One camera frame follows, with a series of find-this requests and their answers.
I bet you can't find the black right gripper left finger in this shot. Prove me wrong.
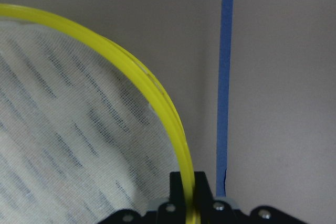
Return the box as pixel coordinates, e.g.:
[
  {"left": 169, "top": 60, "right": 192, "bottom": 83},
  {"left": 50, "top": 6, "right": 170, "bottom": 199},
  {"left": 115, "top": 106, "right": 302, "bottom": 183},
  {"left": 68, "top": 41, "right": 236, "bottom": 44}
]
[{"left": 156, "top": 172, "right": 186, "bottom": 224}]

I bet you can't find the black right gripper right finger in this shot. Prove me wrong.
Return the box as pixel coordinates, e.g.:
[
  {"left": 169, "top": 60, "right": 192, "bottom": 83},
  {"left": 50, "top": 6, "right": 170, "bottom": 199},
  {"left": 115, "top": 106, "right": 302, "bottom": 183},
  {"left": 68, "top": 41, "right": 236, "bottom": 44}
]
[{"left": 194, "top": 172, "right": 217, "bottom": 223}]

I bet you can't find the white steamer liner cloth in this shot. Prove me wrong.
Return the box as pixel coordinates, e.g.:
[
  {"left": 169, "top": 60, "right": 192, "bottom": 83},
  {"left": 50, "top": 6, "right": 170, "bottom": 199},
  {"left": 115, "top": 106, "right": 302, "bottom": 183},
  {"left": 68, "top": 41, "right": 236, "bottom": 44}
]
[{"left": 0, "top": 18, "right": 180, "bottom": 224}]

